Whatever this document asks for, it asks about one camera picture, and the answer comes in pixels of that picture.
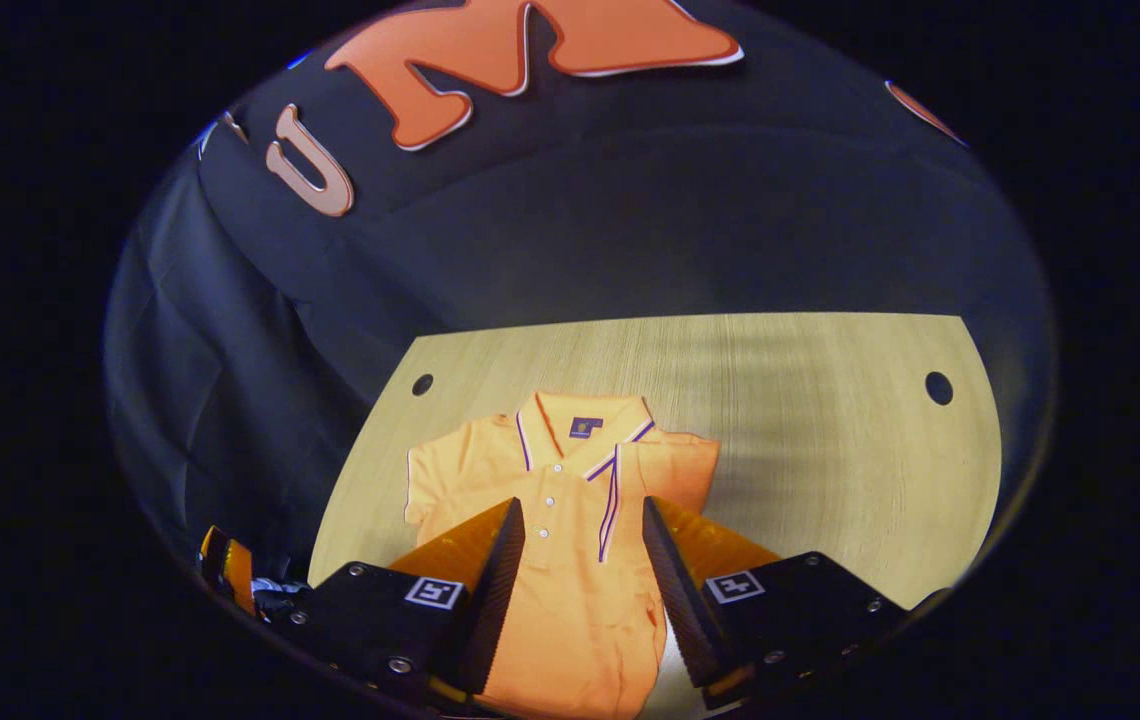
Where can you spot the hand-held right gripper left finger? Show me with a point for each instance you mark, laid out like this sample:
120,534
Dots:
495,600

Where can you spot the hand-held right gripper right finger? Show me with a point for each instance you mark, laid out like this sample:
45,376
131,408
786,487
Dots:
675,600

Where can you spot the orange polo T-shirt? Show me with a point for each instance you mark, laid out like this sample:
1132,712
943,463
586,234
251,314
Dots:
580,610

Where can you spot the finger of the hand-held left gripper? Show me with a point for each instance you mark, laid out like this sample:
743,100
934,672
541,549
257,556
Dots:
230,570

